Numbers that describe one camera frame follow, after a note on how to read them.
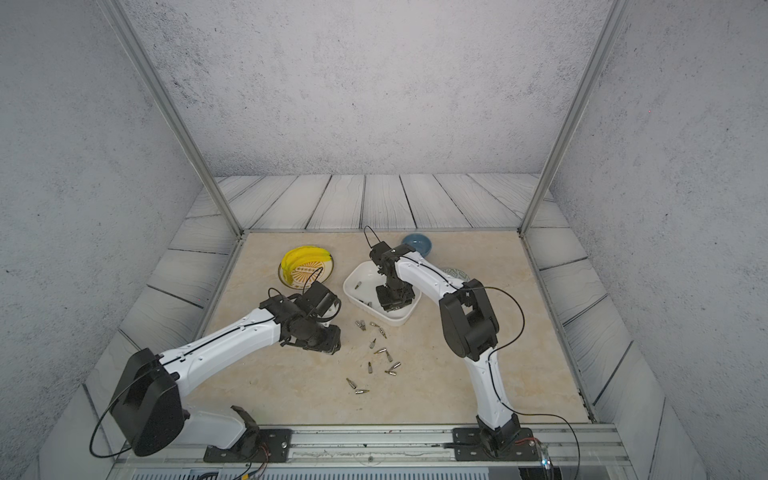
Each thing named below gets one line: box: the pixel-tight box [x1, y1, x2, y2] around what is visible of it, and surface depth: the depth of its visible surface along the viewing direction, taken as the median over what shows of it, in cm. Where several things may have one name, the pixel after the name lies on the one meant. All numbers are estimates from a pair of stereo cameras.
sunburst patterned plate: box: [278, 257, 334, 290], surface depth 110 cm
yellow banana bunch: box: [282, 246, 332, 285], surface depth 110 cm
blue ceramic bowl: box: [401, 233, 432, 257], surface depth 117 cm
